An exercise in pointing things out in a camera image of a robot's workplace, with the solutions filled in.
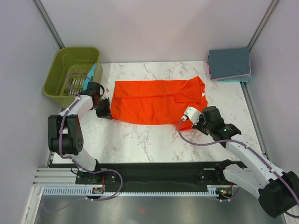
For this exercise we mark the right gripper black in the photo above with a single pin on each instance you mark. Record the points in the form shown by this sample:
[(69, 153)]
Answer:
[(197, 126)]

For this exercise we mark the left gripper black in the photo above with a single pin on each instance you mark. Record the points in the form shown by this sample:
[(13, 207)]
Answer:
[(106, 114)]

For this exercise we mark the orange t shirt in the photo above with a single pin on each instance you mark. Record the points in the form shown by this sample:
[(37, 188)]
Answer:
[(157, 102)]

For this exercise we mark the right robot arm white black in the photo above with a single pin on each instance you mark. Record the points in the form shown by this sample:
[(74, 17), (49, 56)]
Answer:
[(276, 190)]

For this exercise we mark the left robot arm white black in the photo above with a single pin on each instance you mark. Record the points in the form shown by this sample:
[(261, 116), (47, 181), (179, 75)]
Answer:
[(65, 136)]

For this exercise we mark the teal t shirt in basket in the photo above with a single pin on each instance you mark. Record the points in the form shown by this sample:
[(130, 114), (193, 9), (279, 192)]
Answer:
[(90, 76)]

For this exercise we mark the olive green plastic basket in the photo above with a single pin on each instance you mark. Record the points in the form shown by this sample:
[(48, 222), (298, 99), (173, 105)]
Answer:
[(70, 66)]

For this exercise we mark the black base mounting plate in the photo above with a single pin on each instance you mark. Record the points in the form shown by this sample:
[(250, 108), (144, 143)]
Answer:
[(155, 176)]

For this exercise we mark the folded dark teal t shirt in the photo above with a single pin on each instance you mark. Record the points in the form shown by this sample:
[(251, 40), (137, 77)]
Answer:
[(242, 50)]

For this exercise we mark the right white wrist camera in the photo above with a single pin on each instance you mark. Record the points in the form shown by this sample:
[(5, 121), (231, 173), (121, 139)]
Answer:
[(192, 114)]

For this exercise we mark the aluminium frame rail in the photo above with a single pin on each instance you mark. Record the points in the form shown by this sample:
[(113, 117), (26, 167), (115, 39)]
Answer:
[(54, 177)]

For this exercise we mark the light blue slotted cable duct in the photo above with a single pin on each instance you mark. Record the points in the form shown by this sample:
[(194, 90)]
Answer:
[(209, 191)]

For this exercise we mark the left aluminium corner post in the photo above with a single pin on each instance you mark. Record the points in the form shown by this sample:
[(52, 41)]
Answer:
[(48, 22)]

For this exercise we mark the aluminium corner post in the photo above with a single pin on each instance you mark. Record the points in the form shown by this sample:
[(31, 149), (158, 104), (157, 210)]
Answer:
[(263, 22), (48, 22)]

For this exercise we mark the right aluminium corner post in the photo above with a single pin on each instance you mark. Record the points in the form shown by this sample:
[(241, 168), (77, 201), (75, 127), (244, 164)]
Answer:
[(263, 22)]

